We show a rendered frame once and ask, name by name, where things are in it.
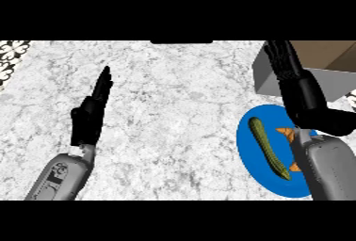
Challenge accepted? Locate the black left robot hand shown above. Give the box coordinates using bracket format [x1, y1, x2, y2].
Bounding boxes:
[70, 65, 116, 148]

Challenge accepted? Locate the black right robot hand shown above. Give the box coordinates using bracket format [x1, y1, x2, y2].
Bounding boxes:
[264, 40, 356, 137]

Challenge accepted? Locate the cardboard box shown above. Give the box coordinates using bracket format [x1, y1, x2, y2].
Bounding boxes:
[252, 40, 356, 103]

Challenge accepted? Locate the orange squash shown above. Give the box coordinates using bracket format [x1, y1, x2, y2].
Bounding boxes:
[275, 126, 303, 173]

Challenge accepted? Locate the blue plate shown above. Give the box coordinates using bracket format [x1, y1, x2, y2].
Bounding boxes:
[235, 104, 321, 199]

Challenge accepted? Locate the green cucumber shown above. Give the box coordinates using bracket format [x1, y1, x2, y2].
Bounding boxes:
[249, 116, 293, 182]

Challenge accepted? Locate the black and white patterned tile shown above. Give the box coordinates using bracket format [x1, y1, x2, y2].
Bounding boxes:
[0, 40, 33, 88]

